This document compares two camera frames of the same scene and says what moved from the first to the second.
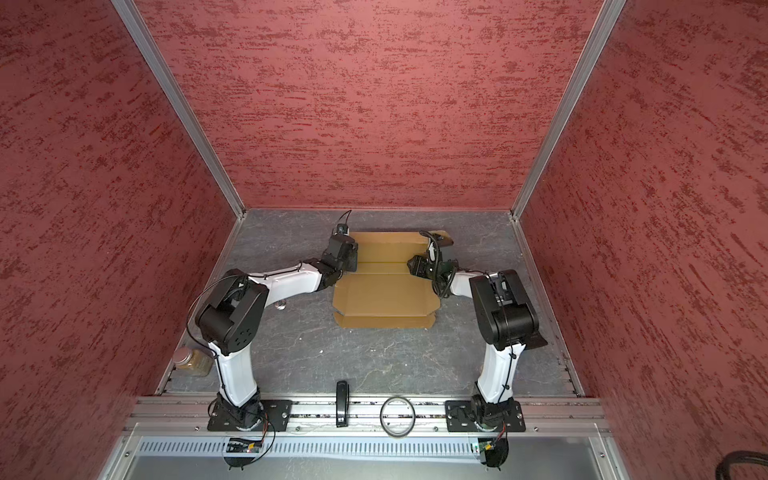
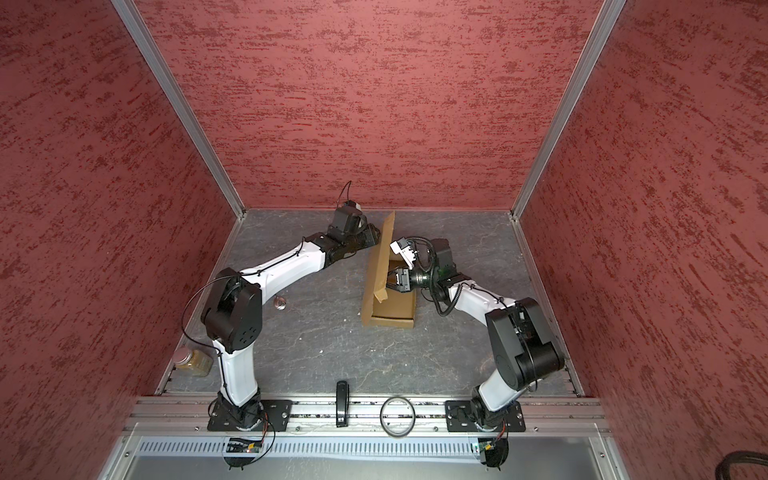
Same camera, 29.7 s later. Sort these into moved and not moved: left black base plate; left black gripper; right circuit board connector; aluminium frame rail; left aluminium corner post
Moved: left black gripper
Not moved: right circuit board connector; left black base plate; aluminium frame rail; left aluminium corner post
